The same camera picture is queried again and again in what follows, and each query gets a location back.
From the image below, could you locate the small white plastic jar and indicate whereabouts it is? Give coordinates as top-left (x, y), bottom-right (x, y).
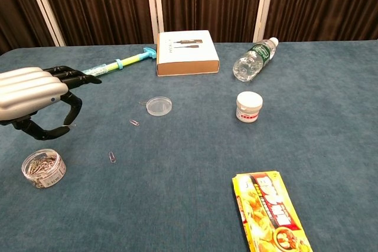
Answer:
top-left (235, 91), bottom-right (263, 125)

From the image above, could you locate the clear round plastic lid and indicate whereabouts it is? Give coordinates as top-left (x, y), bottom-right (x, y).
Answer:
top-left (146, 96), bottom-right (173, 117)

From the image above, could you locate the clear paperclip container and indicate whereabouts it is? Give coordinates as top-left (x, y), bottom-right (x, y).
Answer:
top-left (21, 148), bottom-right (67, 189)

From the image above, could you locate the green blue toy water pump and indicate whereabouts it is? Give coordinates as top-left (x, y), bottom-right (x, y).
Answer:
top-left (82, 47), bottom-right (158, 76)

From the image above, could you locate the clear water bottle green label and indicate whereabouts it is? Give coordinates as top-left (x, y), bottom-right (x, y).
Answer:
top-left (232, 37), bottom-right (280, 83)

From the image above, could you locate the brown pleated curtain panel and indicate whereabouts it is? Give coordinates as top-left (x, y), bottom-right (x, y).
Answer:
top-left (0, 0), bottom-right (56, 55)
top-left (35, 0), bottom-right (154, 47)
top-left (263, 0), bottom-right (378, 42)
top-left (158, 0), bottom-right (265, 43)

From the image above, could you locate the white cardboard product box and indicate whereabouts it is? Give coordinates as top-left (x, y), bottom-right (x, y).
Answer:
top-left (156, 30), bottom-right (220, 77)

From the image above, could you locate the white screen frame post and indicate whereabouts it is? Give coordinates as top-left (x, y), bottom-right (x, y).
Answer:
top-left (22, 0), bottom-right (66, 47)
top-left (144, 0), bottom-right (165, 45)
top-left (253, 0), bottom-right (278, 43)

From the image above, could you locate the yellow snack package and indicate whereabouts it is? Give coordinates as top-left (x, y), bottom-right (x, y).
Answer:
top-left (231, 170), bottom-right (314, 252)

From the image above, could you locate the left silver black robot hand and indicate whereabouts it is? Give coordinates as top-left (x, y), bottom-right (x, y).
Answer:
top-left (0, 65), bottom-right (103, 142)

